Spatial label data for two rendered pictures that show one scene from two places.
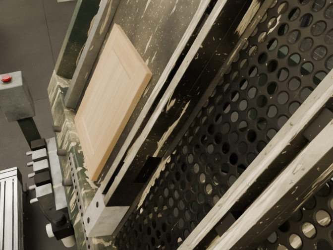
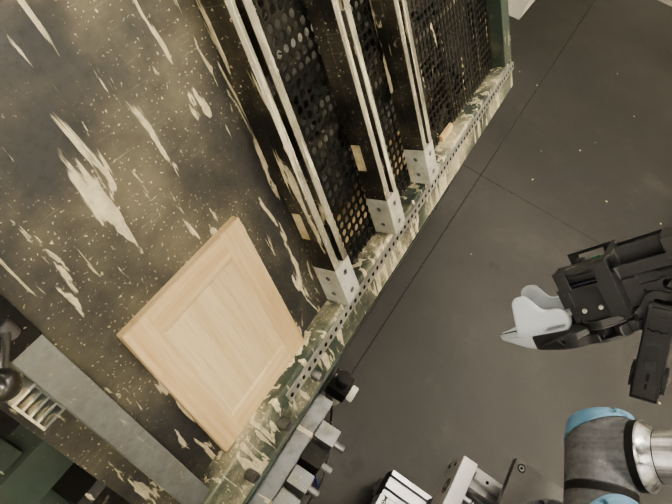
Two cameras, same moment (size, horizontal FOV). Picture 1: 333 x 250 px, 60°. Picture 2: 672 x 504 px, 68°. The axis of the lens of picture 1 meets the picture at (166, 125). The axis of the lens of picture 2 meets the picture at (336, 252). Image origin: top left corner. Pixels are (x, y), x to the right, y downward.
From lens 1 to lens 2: 1.15 m
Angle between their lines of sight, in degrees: 75
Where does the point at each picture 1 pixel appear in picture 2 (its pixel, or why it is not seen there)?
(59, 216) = (344, 374)
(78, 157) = (288, 376)
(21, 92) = not seen: outside the picture
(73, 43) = not seen: outside the picture
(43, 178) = (315, 451)
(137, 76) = (234, 240)
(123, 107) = (256, 272)
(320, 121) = (343, 21)
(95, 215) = (350, 273)
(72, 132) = (254, 424)
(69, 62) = not seen: outside the picture
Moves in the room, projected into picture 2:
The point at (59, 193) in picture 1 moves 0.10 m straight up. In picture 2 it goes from (314, 418) to (319, 408)
